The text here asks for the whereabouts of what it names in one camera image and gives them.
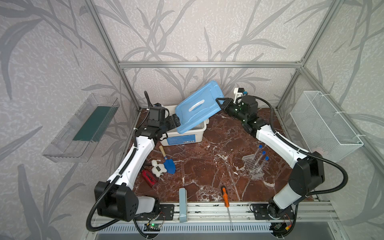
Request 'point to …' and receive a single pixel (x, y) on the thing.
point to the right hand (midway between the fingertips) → (217, 95)
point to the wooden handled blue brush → (169, 164)
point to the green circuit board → (152, 227)
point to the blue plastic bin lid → (198, 106)
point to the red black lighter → (149, 178)
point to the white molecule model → (158, 168)
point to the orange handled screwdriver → (226, 202)
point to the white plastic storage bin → (175, 137)
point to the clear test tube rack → (253, 168)
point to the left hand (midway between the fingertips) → (175, 115)
